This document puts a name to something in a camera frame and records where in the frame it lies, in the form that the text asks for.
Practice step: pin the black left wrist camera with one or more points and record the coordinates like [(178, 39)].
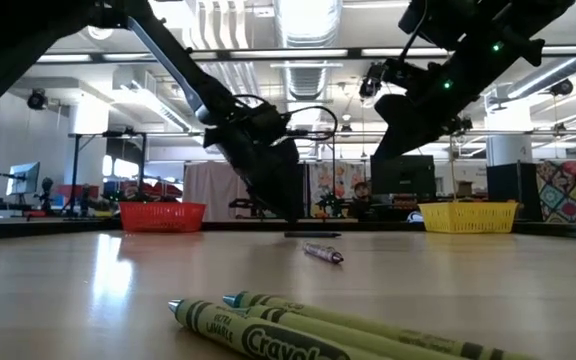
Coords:
[(268, 122)]

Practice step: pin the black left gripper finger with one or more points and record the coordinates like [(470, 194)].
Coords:
[(293, 192), (270, 195)]

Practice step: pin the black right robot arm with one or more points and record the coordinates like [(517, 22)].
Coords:
[(493, 30)]

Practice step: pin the yellow plastic basket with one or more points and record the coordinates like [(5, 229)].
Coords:
[(468, 218)]

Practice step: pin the red plastic basket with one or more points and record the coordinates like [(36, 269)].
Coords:
[(163, 217)]

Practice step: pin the colourful patchwork quilt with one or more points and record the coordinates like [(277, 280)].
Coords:
[(570, 192)]

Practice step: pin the silver ceiling ventilation duct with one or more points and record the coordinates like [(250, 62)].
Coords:
[(307, 30)]

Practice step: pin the floral curtain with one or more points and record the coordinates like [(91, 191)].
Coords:
[(343, 180)]

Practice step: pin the white curtain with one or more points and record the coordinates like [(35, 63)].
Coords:
[(208, 190)]

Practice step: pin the black background screen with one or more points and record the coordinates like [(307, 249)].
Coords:
[(403, 176)]

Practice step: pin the person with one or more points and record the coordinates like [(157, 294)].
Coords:
[(361, 192)]

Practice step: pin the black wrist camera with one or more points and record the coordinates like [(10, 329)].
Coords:
[(418, 20), (268, 122)]

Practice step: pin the black background rig frame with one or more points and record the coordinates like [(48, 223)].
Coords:
[(74, 175)]

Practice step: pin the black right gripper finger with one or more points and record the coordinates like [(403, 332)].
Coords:
[(403, 125)]

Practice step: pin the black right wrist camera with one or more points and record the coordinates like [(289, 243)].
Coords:
[(418, 20)]

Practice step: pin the black ceiling spotlight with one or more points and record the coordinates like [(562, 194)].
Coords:
[(37, 100), (561, 87), (368, 87)]

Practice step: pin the dark grey crayon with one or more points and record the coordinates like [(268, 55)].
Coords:
[(313, 234)]

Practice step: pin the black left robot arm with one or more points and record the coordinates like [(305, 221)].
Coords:
[(18, 40)]

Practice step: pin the silver background computer monitor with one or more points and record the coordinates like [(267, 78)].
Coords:
[(24, 179)]

